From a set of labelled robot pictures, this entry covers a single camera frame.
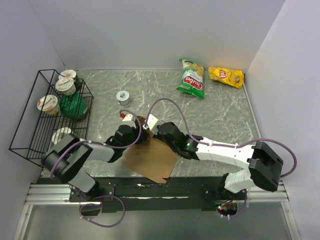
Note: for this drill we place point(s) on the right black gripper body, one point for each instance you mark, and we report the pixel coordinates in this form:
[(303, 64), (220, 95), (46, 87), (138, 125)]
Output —
[(157, 135)]

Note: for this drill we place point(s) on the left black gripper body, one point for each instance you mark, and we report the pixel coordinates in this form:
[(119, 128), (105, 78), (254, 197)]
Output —
[(134, 133)]

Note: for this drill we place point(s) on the brown cardboard box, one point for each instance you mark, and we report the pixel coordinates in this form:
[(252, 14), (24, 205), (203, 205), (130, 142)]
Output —
[(152, 159)]

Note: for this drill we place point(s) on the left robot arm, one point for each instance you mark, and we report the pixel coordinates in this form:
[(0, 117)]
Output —
[(68, 156)]

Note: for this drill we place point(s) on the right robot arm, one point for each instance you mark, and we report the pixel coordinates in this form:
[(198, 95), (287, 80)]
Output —
[(260, 166)]

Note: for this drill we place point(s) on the small white yogurt cup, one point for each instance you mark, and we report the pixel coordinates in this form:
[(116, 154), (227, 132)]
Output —
[(123, 97)]

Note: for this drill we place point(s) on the green Chuba snack bag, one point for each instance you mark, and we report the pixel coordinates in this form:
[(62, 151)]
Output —
[(192, 80)]

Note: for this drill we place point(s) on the green bottle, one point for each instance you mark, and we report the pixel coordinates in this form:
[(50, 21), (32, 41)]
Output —
[(73, 106)]

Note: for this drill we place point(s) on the white tape roll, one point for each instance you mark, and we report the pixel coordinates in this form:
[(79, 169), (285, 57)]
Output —
[(59, 134)]

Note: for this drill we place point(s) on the Chobani yogurt cup middle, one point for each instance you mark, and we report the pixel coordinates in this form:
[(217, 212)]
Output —
[(66, 86)]

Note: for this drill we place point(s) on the chobani yogurt cup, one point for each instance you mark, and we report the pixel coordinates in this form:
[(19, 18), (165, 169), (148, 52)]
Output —
[(49, 104), (66, 86)]

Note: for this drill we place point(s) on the Chobani yogurt cup front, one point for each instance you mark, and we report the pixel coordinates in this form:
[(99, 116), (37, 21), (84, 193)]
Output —
[(49, 104)]

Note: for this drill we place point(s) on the yellow Lays chips bag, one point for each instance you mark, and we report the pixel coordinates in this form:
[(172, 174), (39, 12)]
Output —
[(231, 77)]

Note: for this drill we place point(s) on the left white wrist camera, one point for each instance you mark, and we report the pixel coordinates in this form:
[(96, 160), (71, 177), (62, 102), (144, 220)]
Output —
[(126, 118)]

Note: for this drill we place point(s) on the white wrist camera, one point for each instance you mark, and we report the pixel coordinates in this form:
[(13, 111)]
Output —
[(152, 123), (126, 118)]

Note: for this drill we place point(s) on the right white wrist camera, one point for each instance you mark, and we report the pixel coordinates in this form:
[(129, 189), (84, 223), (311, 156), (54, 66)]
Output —
[(152, 123)]

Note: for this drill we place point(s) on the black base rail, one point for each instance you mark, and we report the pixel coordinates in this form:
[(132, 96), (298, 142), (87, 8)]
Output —
[(141, 194)]

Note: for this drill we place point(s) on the black wire rack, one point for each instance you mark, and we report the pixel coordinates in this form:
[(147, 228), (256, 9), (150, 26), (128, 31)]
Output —
[(33, 135)]

